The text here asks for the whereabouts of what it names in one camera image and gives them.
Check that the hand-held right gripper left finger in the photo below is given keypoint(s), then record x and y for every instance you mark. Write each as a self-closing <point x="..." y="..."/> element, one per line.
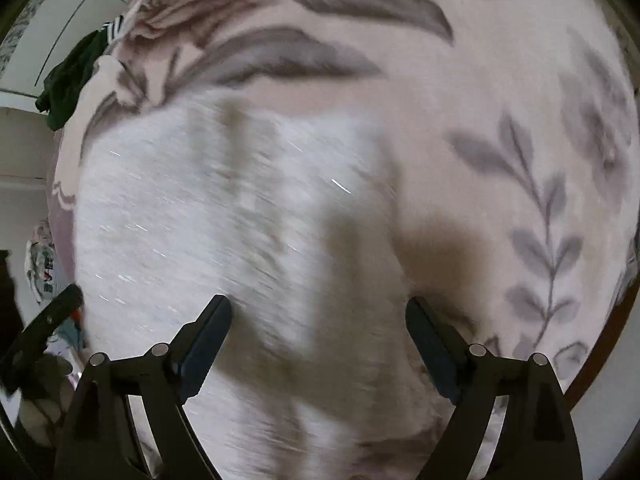
<point x="205" y="350"/>

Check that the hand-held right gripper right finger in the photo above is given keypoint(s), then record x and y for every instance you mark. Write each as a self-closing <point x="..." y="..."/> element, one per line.
<point x="435" y="350"/>

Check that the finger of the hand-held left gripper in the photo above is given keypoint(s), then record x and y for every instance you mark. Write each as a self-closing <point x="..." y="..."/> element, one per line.
<point x="50" y="320"/>

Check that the white knitted jacket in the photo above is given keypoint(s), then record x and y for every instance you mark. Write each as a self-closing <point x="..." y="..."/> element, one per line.
<point x="225" y="240"/>

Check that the printed white bag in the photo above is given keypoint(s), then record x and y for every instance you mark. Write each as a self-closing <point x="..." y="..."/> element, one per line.
<point x="42" y="265"/>

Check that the dark green striped garment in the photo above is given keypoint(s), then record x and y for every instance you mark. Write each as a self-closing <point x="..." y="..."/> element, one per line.
<point x="70" y="80"/>

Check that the floral plush blanket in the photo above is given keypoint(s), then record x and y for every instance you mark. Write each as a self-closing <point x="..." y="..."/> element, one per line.
<point x="490" y="85"/>

